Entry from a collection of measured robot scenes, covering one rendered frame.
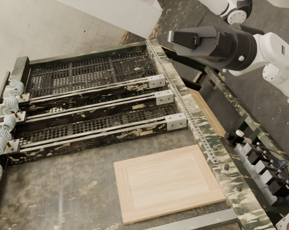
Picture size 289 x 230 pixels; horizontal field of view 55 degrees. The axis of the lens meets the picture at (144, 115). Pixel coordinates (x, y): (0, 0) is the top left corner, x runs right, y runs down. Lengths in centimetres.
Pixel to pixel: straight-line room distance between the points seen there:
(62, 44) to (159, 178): 570
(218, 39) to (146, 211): 97
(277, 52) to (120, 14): 448
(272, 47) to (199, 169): 94
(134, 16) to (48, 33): 241
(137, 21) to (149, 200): 411
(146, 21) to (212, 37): 463
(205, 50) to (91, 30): 619
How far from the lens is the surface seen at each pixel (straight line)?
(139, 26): 518
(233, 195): 138
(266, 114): 253
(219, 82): 279
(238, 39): 61
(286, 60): 71
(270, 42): 68
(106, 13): 503
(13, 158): 178
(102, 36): 676
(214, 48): 53
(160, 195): 139
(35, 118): 197
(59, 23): 666
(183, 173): 147
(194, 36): 56
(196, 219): 130
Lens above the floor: 187
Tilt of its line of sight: 25 degrees down
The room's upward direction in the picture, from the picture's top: 74 degrees counter-clockwise
